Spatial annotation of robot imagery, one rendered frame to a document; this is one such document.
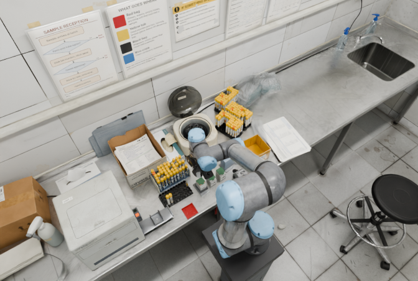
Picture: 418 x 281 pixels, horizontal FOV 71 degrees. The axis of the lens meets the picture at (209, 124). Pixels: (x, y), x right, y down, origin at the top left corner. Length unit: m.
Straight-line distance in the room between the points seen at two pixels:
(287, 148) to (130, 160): 0.95
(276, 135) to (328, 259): 1.13
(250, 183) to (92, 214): 0.75
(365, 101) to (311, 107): 0.41
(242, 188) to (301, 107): 1.35
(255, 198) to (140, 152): 1.04
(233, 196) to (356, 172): 2.29
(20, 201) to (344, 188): 2.46
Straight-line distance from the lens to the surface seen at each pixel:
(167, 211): 1.62
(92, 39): 1.45
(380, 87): 2.56
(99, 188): 1.45
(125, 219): 1.35
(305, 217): 2.70
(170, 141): 1.78
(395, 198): 2.26
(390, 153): 3.39
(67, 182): 1.83
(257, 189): 0.91
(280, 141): 1.92
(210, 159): 1.25
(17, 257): 1.78
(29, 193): 1.73
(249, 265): 1.50
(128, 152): 1.82
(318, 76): 2.46
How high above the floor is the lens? 2.38
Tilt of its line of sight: 50 degrees down
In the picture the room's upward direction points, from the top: straight up
